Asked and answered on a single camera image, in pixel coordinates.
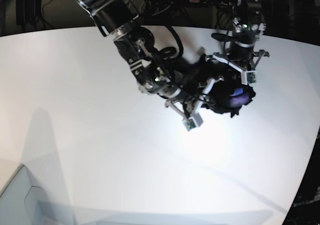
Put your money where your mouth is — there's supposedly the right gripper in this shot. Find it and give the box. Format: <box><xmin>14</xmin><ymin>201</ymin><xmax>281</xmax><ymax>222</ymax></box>
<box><xmin>164</xmin><ymin>75</ymin><xmax>224</xmax><ymax>118</ymax></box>

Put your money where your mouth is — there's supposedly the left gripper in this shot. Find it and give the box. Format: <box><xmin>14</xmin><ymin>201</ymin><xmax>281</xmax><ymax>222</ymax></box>
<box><xmin>204</xmin><ymin>49</ymin><xmax>270</xmax><ymax>72</ymax></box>

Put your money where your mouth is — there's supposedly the black t-shirt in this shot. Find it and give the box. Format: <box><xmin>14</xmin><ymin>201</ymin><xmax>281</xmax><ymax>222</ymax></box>
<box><xmin>195</xmin><ymin>54</ymin><xmax>256</xmax><ymax>118</ymax></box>

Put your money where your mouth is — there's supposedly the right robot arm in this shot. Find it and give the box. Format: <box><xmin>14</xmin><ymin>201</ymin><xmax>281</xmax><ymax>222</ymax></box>
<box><xmin>76</xmin><ymin>0</ymin><xmax>229</xmax><ymax>119</ymax></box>

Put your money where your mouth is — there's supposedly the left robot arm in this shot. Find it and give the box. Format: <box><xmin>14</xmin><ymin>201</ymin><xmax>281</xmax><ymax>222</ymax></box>
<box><xmin>205</xmin><ymin>0</ymin><xmax>269</xmax><ymax>71</ymax></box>

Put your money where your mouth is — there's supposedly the black equipment box on floor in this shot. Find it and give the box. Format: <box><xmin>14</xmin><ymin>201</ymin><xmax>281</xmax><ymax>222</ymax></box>
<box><xmin>15</xmin><ymin>0</ymin><xmax>42</xmax><ymax>27</ymax></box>

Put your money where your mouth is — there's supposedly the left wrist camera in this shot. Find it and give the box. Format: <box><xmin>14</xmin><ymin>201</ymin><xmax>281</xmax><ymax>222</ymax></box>
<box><xmin>240</xmin><ymin>70</ymin><xmax>257</xmax><ymax>85</ymax></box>

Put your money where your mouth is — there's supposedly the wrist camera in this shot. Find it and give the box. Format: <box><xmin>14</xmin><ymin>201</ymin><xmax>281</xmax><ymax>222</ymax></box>
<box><xmin>240</xmin><ymin>70</ymin><xmax>257</xmax><ymax>85</ymax></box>
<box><xmin>182</xmin><ymin>113</ymin><xmax>203</xmax><ymax>132</ymax></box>

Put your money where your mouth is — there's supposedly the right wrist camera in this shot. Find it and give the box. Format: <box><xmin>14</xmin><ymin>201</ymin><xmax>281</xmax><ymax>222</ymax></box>
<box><xmin>182</xmin><ymin>113</ymin><xmax>203</xmax><ymax>132</ymax></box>

